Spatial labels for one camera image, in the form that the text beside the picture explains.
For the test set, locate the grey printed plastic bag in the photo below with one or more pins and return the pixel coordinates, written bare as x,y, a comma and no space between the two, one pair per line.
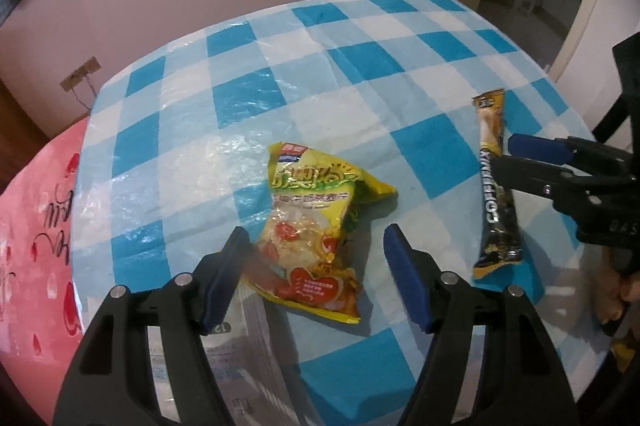
250,356

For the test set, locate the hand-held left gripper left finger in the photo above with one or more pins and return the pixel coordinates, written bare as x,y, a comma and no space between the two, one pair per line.
225,281

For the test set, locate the person's right hand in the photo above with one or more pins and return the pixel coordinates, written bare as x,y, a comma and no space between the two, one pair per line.
620,301

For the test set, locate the white cabinet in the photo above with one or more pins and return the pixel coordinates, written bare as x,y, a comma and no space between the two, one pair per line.
547,1

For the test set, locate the wall socket plate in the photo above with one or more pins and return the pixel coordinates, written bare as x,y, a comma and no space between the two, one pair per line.
80,73

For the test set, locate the pink blanket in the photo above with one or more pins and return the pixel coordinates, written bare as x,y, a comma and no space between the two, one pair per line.
35,231

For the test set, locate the black chair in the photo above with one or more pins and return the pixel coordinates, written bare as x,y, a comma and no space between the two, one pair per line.
625,76

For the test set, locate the yellow snack packet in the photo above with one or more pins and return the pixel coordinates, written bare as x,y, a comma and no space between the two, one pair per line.
310,226

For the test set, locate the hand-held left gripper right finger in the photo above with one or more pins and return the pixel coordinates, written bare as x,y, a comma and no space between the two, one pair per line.
407,278

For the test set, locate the black gold coffee stick packet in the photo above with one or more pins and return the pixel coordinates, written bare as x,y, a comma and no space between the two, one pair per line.
500,226

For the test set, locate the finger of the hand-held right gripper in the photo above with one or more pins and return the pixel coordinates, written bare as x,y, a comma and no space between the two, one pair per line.
530,178
540,148

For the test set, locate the blue white checkered tablecloth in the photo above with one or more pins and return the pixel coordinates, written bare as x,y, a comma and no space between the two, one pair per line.
320,71

